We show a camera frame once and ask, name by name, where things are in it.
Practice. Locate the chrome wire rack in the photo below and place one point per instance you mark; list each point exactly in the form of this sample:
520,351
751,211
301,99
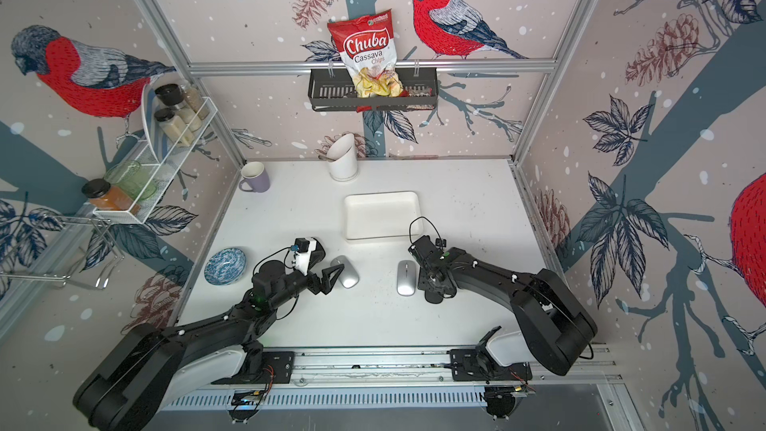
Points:
43,247

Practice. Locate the white plate on shelf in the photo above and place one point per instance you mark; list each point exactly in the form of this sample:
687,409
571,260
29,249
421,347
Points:
147,116

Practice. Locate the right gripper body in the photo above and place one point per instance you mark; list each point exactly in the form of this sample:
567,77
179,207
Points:
425,282

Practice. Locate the white storage tray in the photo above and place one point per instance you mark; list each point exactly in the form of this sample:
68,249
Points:
380,216

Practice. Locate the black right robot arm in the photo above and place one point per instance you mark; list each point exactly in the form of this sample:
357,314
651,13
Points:
553,323

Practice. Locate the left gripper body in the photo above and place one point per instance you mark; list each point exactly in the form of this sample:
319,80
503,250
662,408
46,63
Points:
295,284

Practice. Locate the blue patterned bowl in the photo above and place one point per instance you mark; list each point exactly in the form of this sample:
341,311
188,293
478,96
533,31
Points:
225,267

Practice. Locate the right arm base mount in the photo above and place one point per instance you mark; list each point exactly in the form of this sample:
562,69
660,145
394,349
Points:
471,365

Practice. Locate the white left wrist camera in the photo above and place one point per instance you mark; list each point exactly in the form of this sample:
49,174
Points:
302,250

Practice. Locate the white wire wall shelf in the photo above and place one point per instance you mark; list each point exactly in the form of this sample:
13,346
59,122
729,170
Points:
169,160

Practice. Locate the black lid spice jar back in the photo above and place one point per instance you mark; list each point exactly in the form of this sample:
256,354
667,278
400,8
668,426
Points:
171,95

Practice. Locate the red Chuba chips bag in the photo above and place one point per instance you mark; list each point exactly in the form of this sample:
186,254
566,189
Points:
367,49

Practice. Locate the silver mouse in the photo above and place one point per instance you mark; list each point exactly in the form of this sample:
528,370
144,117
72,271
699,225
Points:
349,276
407,277

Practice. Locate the white slanted utensil holder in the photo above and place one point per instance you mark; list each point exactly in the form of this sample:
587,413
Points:
342,159

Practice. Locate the orange sauce jar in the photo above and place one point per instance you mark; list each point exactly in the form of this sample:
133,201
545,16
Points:
105,196

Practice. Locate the black wall basket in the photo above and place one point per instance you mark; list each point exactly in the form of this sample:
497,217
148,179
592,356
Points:
331,91

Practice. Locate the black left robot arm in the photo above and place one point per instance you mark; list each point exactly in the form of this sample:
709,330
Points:
151,367

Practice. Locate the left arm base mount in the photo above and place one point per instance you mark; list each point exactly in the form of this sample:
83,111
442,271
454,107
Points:
263,367

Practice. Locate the black lid spice jar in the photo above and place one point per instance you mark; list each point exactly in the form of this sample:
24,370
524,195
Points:
174,127
171,95

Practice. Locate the black lid spice jar front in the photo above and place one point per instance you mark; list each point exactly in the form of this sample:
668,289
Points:
174,127

